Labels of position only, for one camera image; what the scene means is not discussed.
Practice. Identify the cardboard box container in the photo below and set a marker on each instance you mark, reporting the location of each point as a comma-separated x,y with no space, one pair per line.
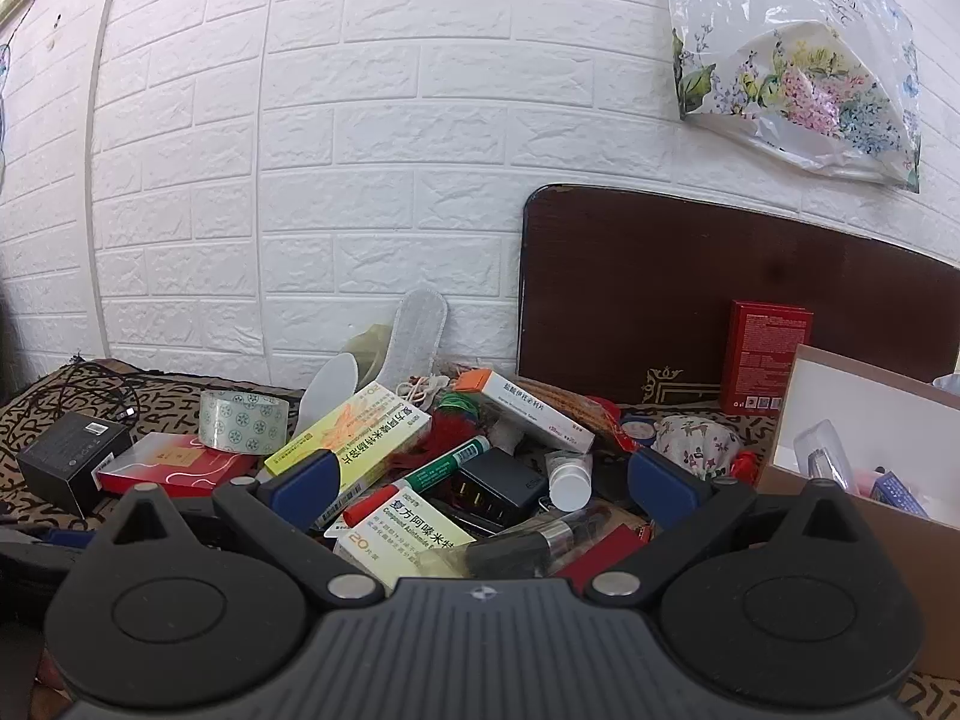
885,540

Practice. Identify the brown printed blanket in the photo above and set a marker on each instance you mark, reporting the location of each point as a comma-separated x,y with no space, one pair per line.
172,405

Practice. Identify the olive plastic bag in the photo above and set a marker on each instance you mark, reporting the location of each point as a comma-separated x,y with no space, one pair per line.
371,349

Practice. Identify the red feather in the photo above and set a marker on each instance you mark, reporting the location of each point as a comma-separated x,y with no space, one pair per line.
442,439

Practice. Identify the clear patterned tape roll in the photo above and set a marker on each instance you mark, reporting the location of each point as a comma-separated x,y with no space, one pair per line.
244,424

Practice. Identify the white orange medicine box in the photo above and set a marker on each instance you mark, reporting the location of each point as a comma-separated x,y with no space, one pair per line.
525,409

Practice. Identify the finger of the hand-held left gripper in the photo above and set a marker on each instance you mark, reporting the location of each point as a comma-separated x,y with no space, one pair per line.
69,538

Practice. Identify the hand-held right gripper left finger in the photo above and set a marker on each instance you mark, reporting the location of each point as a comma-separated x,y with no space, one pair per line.
311,486

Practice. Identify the black makeup brush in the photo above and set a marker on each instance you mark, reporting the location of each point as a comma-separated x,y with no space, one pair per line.
540,544

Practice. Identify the white green medicine box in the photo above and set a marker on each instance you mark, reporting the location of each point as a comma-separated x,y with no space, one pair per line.
409,532

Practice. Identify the yellow medicine box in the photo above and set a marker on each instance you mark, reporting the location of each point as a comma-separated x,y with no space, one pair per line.
352,427

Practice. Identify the floral plastic bag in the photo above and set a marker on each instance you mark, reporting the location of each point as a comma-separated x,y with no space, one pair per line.
795,67

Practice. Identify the clear plastic package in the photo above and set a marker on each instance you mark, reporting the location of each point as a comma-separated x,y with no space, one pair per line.
821,450

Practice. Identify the dark red flat packet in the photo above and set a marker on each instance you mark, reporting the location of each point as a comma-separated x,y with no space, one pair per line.
607,551

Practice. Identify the green marker red cap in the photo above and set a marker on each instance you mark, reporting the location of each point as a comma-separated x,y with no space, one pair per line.
435,469

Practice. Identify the blue tape roll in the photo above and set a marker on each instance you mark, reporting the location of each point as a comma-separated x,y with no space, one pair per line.
641,429

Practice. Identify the tall red box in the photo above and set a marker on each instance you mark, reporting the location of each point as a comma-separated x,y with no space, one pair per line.
765,352

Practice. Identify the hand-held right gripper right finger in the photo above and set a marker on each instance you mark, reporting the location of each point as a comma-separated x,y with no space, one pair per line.
661,486

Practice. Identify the black box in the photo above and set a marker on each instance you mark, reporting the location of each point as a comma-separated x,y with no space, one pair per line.
64,457

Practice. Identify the white plastic bottle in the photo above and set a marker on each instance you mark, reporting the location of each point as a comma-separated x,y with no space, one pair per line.
570,484

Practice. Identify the white plastic spoon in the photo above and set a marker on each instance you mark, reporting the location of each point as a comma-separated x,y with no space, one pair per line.
328,390

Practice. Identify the dark brown wooden board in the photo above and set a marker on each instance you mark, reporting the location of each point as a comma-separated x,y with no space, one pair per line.
645,292

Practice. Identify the black charger block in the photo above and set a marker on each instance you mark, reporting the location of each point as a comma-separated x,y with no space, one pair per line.
499,487

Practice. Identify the small blue packet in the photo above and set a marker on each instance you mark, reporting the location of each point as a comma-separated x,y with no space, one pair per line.
900,491

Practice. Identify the large white insole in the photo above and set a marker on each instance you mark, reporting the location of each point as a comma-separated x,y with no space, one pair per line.
414,337

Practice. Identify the floral fabric pouch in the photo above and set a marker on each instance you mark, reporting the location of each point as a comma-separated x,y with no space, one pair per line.
694,446

